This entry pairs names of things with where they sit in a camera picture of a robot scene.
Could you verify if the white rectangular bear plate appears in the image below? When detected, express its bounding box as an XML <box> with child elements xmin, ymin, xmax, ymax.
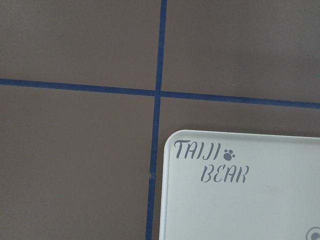
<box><xmin>159</xmin><ymin>130</ymin><xmax>320</xmax><ymax>240</ymax></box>

